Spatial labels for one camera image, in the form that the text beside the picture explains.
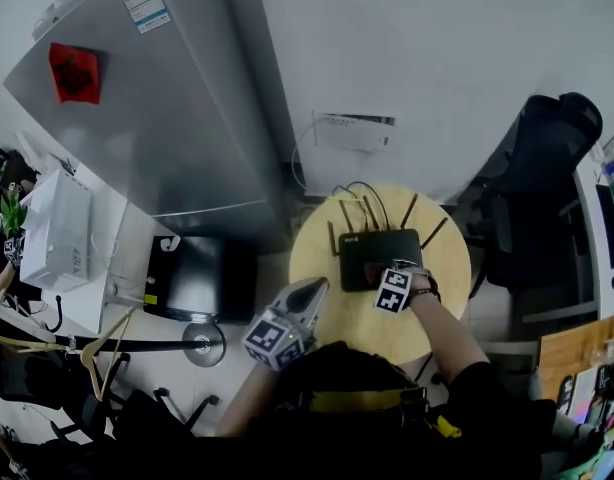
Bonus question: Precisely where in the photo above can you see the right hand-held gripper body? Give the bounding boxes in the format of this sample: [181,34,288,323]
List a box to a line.
[372,259,432,315]

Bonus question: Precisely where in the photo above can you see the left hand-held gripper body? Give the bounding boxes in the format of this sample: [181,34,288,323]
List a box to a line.
[241,308,318,373]

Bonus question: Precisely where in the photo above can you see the brown knitted cloth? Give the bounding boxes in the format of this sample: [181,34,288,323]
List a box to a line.
[364,261,388,289]

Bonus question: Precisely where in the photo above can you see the black router with antennas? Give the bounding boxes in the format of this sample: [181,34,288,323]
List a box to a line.
[327,192,449,293]

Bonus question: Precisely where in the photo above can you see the person's right forearm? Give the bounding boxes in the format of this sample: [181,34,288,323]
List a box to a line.
[409,275,491,384]

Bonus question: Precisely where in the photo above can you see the person's left forearm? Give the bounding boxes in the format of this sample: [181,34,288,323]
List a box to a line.
[215,362,281,438]

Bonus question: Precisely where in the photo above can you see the round wooden side table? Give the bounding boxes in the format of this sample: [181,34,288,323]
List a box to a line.
[289,183,472,367]

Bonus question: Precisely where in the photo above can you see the black box with white logo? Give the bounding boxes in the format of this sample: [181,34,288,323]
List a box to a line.
[143,234,258,325]

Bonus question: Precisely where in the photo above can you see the black coat rack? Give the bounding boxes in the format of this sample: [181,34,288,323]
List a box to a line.
[0,295,227,368]

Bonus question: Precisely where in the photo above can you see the person's black clothing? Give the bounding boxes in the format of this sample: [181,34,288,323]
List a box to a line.
[186,340,558,480]

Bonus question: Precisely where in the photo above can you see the black swivel chair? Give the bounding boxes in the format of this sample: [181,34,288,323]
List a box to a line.
[51,352,221,442]

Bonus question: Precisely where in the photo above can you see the black mesh office chair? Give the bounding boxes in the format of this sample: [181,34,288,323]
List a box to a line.
[466,91,604,294]

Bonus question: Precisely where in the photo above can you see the wooden clothes hanger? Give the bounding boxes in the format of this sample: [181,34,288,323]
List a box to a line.
[79,306,138,403]
[0,332,68,354]

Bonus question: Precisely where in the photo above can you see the orange wooden desk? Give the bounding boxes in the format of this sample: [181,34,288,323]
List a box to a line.
[536,312,614,402]

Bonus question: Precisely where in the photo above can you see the black white printed case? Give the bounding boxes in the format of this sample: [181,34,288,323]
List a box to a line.
[556,375,574,414]

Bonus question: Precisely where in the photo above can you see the white computer desk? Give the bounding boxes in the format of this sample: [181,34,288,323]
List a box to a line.
[572,117,614,322]

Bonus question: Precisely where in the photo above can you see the silver refrigerator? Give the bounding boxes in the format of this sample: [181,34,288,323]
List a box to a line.
[1,0,298,249]

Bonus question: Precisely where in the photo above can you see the black keyboard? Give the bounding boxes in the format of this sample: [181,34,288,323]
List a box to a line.
[594,183,614,269]

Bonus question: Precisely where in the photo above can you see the white carton box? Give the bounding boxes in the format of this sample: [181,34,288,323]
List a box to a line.
[19,167,93,293]

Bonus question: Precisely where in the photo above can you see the green potted plant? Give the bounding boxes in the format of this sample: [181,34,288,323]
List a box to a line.
[0,187,28,239]

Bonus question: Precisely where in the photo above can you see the red paper decoration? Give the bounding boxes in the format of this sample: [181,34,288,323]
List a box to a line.
[48,41,102,106]

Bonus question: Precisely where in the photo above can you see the blue white label sticker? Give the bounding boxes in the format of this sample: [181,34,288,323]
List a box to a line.
[112,0,172,35]

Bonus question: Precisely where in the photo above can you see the dark bead bracelet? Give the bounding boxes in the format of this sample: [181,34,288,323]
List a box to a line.
[410,273,442,303]

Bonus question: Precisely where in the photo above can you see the black curved cable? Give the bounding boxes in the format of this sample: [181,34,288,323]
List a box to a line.
[331,181,392,232]

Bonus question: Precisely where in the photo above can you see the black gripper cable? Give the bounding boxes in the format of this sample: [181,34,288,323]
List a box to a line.
[414,351,435,383]

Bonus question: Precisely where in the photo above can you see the white wall cable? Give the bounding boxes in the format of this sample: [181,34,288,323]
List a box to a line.
[290,117,321,194]

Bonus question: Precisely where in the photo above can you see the white wall cable box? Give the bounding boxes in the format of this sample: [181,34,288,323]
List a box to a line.
[312,110,397,154]

